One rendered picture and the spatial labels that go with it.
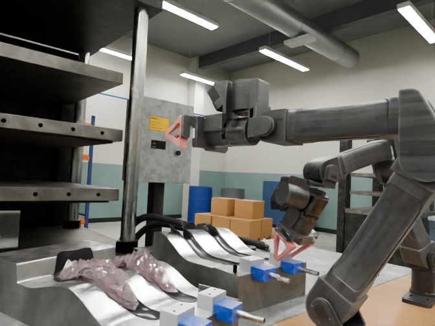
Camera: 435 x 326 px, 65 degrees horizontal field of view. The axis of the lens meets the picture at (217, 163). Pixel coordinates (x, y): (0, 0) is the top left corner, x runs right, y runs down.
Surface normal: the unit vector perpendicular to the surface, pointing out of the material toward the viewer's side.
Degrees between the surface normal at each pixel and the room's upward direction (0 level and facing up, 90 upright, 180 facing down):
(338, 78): 90
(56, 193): 90
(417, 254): 114
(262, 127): 90
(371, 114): 87
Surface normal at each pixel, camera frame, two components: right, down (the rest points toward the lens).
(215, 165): 0.69, 0.00
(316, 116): -0.58, -0.12
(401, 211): -0.68, 0.09
